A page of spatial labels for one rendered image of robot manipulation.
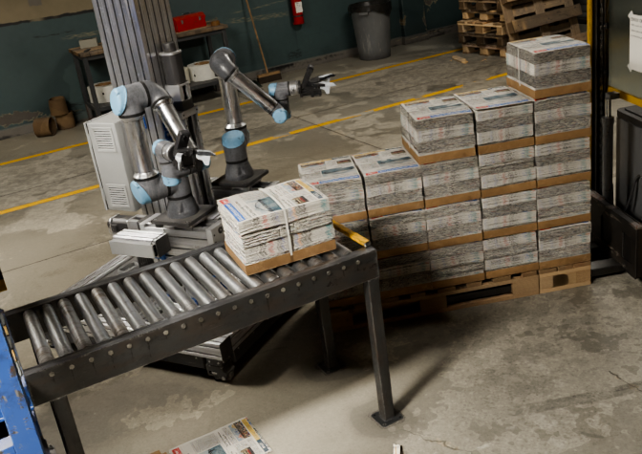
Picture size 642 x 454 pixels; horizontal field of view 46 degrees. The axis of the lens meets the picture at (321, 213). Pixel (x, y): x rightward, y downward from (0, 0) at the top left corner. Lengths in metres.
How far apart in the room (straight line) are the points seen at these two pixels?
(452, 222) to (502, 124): 0.54
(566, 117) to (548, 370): 1.23
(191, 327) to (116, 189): 1.40
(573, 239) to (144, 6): 2.44
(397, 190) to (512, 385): 1.06
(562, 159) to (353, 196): 1.07
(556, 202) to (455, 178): 0.56
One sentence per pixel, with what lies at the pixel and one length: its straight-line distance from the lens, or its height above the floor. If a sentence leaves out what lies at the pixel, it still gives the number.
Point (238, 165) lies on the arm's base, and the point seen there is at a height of 0.89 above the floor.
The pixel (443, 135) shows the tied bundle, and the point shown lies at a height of 0.96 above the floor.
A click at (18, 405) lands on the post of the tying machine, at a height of 0.82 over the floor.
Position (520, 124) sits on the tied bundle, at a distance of 3.85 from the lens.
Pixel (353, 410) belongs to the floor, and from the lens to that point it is 3.45.
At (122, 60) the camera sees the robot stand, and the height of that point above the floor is 1.52.
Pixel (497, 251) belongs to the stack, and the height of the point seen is 0.29.
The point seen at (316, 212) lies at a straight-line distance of 2.91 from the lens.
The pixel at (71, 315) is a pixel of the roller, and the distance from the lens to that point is 2.95.
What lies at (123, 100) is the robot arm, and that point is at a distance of 3.36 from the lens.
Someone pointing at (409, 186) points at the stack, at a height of 0.73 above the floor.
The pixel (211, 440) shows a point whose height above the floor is 0.01.
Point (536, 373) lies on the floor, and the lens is 3.62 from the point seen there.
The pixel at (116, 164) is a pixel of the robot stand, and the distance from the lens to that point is 3.91.
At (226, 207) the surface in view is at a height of 1.03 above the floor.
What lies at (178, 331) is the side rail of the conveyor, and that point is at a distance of 2.72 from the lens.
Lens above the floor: 2.06
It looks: 22 degrees down
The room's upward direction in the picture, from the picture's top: 8 degrees counter-clockwise
